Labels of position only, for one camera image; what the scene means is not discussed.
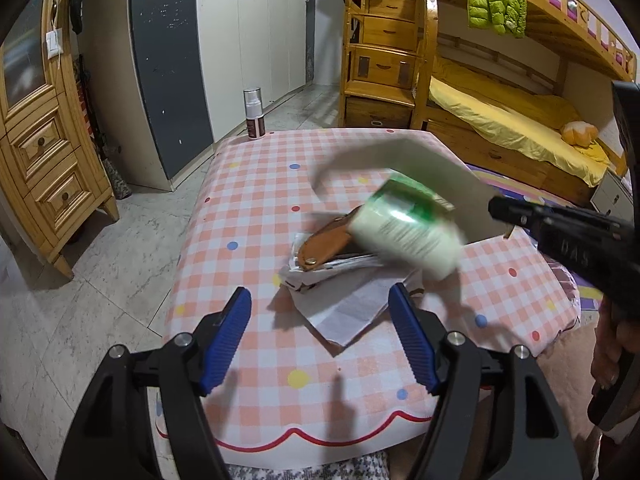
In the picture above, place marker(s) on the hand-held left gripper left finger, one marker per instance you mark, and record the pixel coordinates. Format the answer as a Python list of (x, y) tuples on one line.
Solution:
[(225, 345)]

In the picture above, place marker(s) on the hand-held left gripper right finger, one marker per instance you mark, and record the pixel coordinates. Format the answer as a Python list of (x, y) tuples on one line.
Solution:
[(412, 340)]

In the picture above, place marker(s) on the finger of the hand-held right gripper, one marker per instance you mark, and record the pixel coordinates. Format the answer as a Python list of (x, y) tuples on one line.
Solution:
[(517, 212)]

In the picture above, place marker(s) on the grey cardboard piece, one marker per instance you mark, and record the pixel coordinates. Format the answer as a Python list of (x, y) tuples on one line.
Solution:
[(450, 180)]

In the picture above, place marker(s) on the white green medicine box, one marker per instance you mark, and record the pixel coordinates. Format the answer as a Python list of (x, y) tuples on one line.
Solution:
[(400, 230)]

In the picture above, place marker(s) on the person's right hand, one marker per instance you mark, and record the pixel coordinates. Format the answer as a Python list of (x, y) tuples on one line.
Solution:
[(607, 355)]

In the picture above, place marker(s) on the grey nightstand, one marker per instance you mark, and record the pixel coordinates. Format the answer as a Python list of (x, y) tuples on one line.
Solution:
[(607, 195)]

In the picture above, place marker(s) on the white paper sheet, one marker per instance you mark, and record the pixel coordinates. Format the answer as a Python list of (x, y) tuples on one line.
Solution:
[(345, 310)]

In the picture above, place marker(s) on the yellow bedsheet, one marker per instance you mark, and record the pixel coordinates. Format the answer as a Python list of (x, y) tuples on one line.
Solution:
[(500, 115)]

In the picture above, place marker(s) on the orange plush pillow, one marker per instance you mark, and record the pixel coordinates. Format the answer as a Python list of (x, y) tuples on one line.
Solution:
[(579, 132)]

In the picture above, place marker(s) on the brown leather sheath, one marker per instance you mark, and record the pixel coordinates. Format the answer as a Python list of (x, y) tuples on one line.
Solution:
[(320, 252)]

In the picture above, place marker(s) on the pink checked tablecloth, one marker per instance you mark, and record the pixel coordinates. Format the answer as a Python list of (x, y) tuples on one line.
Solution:
[(250, 210)]

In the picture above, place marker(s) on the houndstooth cushion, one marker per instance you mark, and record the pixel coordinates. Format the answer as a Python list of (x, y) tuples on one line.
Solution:
[(310, 470)]

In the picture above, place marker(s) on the wooden bunk bed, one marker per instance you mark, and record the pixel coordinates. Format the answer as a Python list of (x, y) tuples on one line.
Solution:
[(560, 25)]

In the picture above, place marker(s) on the wooden stair drawers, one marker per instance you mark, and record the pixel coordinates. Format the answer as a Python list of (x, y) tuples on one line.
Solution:
[(385, 67)]

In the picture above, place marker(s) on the grey patterned bag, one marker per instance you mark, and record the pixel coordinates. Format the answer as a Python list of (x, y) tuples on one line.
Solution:
[(117, 180)]

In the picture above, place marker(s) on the small spray bottle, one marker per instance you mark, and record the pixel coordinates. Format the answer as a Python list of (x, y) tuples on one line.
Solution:
[(254, 120)]

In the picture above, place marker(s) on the wooden cabinet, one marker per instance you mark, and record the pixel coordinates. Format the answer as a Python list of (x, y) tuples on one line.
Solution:
[(45, 170)]

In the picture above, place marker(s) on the dark leaning stick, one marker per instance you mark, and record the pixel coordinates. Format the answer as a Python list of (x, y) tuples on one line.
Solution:
[(90, 105)]

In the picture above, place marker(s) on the white grey wardrobe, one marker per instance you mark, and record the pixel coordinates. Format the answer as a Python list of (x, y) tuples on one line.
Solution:
[(240, 35)]

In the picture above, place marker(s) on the white hanging tag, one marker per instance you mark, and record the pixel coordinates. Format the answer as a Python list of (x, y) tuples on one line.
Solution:
[(53, 44)]

